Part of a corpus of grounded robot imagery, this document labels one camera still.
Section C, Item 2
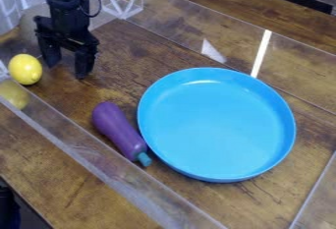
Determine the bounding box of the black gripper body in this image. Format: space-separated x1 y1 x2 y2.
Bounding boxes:
33 0 101 49

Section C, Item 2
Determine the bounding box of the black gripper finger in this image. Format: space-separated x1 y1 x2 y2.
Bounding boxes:
74 47 97 80
38 36 61 68

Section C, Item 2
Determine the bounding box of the yellow lemon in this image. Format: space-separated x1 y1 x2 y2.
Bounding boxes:
8 54 42 86

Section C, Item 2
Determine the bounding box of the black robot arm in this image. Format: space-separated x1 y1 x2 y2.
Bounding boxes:
34 0 100 80

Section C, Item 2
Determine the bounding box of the blue round tray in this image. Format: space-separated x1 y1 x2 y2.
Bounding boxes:
137 68 296 183

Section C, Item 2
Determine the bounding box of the purple toy eggplant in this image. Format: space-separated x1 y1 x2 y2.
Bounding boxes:
92 101 152 167

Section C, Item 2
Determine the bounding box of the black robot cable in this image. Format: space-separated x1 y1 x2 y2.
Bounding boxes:
77 0 104 19

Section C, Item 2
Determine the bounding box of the clear acrylic enclosure wall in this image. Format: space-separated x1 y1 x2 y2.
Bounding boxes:
0 0 336 229

